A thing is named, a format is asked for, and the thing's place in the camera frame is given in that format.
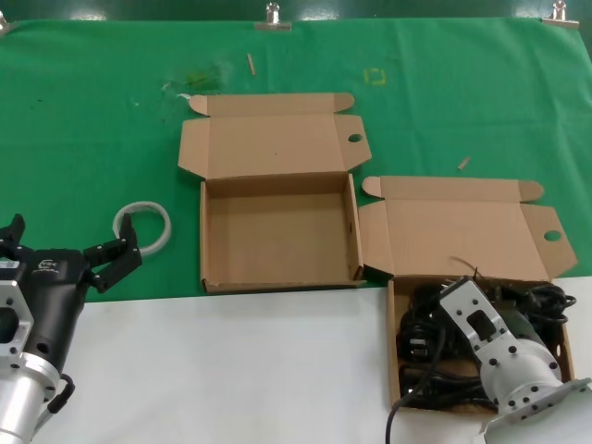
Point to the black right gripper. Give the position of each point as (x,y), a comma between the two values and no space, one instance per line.
(520,321)

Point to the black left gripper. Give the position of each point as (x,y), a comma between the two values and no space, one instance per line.
(51,287)

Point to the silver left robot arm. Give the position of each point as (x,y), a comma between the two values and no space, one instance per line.
(20,398)

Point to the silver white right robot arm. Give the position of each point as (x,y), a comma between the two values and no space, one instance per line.
(522,384)

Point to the clear adhesive tape roll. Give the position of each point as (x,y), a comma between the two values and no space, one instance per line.
(163,217)

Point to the green table cloth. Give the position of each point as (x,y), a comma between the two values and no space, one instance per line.
(92,139)

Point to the short wooden chip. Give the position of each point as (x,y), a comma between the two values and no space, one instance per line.
(464,162)

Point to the clear plastic bag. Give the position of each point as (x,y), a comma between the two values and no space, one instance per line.
(199,78)

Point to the long thin wooden stick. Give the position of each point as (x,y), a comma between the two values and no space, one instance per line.
(251,64)

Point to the silver binder clip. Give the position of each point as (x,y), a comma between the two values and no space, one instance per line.
(273,25)
(560,20)

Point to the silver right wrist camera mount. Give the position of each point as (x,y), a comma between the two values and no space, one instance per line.
(467,300)

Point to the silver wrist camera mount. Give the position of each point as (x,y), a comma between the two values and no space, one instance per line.
(467,300)
(11,324)

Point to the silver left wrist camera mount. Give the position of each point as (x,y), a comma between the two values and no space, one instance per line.
(11,324)

